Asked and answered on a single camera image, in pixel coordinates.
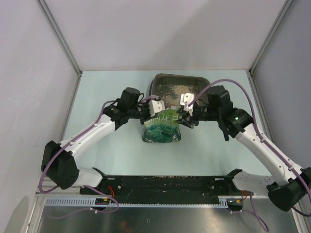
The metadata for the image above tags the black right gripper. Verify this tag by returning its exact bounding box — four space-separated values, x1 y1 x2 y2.
175 103 219 128

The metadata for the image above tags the black bag clip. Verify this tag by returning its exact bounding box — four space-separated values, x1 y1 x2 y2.
217 119 229 141

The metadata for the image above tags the green litter bag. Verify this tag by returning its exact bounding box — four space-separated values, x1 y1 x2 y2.
142 108 181 143

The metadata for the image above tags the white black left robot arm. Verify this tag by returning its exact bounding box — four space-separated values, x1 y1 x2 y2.
39 87 163 194

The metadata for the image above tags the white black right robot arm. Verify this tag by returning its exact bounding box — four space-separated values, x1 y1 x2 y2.
177 86 311 211

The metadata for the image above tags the beige cat litter pile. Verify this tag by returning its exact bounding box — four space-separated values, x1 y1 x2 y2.
155 84 198 106

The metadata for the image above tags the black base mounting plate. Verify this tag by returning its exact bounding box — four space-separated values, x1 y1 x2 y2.
94 175 250 197

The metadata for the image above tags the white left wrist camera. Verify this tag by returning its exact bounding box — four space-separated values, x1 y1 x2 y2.
148 100 165 117

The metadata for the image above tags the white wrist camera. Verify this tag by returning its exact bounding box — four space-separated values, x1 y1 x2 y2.
148 100 165 117
179 93 194 116

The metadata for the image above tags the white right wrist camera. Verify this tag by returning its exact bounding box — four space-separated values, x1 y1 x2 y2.
179 93 194 116

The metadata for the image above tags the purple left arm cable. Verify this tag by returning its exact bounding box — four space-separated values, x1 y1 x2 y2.
38 94 162 214

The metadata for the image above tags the aluminium frame rail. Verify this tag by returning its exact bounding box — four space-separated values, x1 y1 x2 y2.
35 185 85 197

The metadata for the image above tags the white slotted cable duct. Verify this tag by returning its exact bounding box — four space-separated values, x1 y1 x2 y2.
45 197 231 208

